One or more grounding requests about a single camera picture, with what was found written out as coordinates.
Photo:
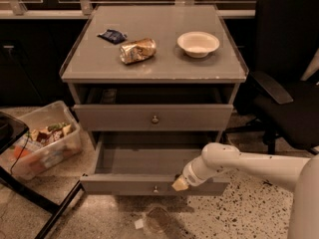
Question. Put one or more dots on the grey drawer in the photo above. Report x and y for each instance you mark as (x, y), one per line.
(155, 108)
(141, 163)

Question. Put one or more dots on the blue snack wrapper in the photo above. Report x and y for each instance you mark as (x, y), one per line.
(113, 36)

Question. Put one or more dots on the grey three-drawer cabinet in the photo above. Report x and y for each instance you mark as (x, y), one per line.
(95, 61)

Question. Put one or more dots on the black stand with base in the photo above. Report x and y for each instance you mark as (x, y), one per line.
(11, 130)

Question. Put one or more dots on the small white paper scrap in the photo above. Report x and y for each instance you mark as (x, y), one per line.
(139, 224)

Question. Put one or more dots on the dark item in top drawer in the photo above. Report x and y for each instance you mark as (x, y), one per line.
(108, 96)

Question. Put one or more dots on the grey top drawer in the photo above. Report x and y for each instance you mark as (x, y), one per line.
(155, 108)

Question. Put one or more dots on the white paper bowl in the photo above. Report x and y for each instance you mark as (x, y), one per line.
(198, 44)

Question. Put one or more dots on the clear plastic storage bin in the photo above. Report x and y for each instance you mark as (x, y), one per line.
(29, 166)

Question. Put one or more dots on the snack packs in bin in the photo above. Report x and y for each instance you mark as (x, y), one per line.
(36, 139)

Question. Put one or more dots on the black office chair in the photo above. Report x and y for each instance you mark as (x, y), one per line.
(281, 89)

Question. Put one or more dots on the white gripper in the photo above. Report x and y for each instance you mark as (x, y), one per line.
(192, 177)

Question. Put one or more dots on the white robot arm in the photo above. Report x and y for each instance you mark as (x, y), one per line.
(299, 175)

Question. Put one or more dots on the crushed gold soda can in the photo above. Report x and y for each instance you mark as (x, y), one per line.
(137, 51)

